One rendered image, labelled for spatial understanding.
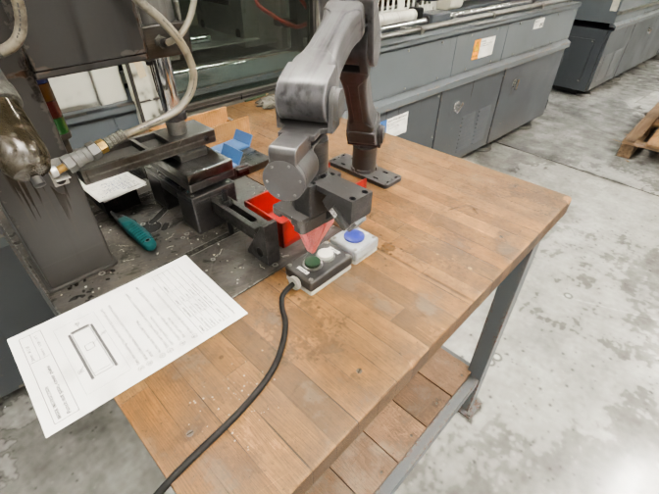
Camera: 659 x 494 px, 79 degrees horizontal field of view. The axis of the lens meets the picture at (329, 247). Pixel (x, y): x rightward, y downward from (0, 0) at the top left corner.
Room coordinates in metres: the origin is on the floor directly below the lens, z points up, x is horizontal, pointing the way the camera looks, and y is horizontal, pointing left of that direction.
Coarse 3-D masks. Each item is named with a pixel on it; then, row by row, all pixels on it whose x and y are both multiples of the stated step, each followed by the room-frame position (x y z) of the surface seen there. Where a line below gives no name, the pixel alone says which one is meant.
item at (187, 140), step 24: (168, 72) 0.76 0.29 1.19; (168, 96) 0.76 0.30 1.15; (192, 120) 0.84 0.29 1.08; (120, 144) 0.72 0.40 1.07; (144, 144) 0.74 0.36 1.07; (168, 144) 0.71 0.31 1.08; (192, 144) 0.75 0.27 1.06; (96, 168) 0.62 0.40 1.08; (120, 168) 0.65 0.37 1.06; (168, 168) 0.72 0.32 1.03; (192, 168) 0.70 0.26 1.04; (216, 168) 0.71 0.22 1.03; (192, 192) 0.69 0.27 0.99
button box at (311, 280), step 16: (304, 256) 0.56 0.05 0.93; (336, 256) 0.56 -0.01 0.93; (288, 272) 0.53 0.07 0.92; (304, 272) 0.51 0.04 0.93; (320, 272) 0.51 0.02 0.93; (336, 272) 0.53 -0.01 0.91; (288, 288) 0.49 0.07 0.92; (304, 288) 0.50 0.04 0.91; (320, 288) 0.50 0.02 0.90; (272, 368) 0.34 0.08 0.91
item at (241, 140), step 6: (240, 132) 1.10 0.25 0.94; (246, 132) 1.08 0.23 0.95; (234, 138) 1.10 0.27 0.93; (240, 138) 1.09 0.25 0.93; (246, 138) 1.07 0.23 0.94; (222, 144) 1.06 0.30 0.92; (228, 144) 1.06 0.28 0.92; (234, 144) 1.06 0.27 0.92; (240, 144) 1.06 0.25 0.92; (246, 144) 1.06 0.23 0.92
